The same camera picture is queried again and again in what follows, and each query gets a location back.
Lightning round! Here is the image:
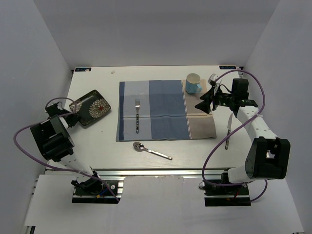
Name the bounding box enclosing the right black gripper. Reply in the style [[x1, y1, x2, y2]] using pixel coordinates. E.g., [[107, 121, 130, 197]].
[[195, 86, 235, 114]]

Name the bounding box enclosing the dark floral rectangular plate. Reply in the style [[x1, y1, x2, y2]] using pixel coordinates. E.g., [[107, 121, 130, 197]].
[[69, 90, 111, 126]]

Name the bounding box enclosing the light blue mug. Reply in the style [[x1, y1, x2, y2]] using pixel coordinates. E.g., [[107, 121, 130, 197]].
[[185, 73, 202, 94]]

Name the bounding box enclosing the blue beige checked placemat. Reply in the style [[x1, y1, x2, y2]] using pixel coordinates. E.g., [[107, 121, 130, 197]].
[[116, 80, 216, 142]]

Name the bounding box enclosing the metal fork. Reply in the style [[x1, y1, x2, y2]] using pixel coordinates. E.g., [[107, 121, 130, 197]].
[[135, 99, 140, 134]]

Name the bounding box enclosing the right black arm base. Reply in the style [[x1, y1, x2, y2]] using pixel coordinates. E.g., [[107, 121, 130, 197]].
[[198, 181, 251, 207]]

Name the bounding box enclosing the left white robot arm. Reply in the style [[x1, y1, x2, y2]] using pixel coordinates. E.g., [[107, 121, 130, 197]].
[[30, 103, 103, 195]]

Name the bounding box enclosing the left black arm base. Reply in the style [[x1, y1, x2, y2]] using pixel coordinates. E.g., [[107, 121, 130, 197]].
[[71, 179, 119, 204]]

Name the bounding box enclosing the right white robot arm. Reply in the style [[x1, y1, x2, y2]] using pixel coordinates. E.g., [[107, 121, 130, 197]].
[[195, 74, 291, 195]]

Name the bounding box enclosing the metal table knife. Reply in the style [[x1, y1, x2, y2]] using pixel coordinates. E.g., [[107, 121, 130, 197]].
[[225, 113, 233, 150]]

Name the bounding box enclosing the right blue table label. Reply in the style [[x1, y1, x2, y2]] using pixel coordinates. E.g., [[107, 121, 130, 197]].
[[219, 65, 236, 70]]

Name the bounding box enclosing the blue table label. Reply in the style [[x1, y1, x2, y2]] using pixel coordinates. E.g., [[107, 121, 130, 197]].
[[219, 65, 236, 70], [75, 67, 92, 72]]

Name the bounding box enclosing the left blue table label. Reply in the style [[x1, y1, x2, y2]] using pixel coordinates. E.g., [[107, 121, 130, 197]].
[[75, 67, 92, 72]]

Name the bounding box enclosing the metal spoon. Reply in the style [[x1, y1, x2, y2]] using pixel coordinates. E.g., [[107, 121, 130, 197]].
[[133, 142, 173, 160]]

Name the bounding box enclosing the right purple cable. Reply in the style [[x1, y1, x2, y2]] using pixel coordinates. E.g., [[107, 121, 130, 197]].
[[201, 70, 268, 202]]

